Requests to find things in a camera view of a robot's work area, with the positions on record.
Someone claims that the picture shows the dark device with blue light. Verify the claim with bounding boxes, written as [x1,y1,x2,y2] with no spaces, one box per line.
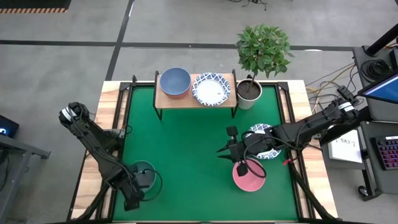
[0,114,20,139]

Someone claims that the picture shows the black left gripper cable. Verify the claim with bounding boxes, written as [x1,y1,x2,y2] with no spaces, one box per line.
[141,169,164,202]

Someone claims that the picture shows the black power strip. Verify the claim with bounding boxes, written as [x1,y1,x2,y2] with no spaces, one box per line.
[337,85,359,106]

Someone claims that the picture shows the black mat with striped edge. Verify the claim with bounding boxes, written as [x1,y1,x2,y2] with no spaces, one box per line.
[0,0,72,14]

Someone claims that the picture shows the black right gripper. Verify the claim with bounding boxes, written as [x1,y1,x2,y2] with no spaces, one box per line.
[216,126,276,177]

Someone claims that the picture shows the white paper sign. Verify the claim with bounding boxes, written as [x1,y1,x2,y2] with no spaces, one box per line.
[328,136,364,164]

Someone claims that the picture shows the backlit keyboard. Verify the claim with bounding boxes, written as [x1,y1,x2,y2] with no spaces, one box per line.
[371,135,398,171]

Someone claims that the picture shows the grey equipment cart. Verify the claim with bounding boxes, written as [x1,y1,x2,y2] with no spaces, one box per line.
[353,45,398,202]

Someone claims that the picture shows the pink plastic bowl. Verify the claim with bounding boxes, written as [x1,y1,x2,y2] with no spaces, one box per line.
[232,157,267,193]

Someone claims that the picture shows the black floor cables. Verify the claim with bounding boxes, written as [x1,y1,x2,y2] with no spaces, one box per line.
[229,0,269,12]

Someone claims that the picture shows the black pole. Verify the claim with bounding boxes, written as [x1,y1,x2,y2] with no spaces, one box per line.
[365,23,398,57]

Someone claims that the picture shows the coiled black cable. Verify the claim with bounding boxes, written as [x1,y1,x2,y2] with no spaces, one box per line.
[361,58,393,81]

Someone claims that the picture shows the blue patterned paper plate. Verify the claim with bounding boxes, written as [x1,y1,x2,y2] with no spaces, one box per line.
[247,123,282,161]
[191,72,232,107]

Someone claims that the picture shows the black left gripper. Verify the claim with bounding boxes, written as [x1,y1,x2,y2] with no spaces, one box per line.
[123,166,149,212]

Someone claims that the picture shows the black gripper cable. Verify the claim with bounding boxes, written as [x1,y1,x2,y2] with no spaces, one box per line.
[141,169,164,202]
[243,132,315,179]

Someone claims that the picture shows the grey metal desk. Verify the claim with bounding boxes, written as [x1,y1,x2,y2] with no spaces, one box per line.
[0,133,51,220]

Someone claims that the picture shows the green plant in white pot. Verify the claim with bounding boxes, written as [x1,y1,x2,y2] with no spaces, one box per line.
[235,24,295,110]

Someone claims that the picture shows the teal plastic bowl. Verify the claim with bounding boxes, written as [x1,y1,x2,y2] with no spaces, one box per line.
[129,160,157,191]

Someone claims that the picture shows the wooden shelf with black frame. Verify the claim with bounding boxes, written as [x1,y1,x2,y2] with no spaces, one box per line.
[152,70,239,121]

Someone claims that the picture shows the yellow floor cables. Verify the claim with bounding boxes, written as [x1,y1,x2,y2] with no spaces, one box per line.
[306,63,355,94]

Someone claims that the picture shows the blue plastic bowl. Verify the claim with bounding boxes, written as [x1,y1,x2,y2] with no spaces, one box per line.
[159,67,192,96]

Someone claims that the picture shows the computer monitor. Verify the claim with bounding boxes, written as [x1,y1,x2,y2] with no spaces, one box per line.
[357,73,398,105]

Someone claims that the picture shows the green table mat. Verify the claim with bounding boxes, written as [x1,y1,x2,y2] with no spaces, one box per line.
[112,84,299,222]

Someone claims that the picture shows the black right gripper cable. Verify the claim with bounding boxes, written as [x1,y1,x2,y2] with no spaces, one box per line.
[243,132,315,179]

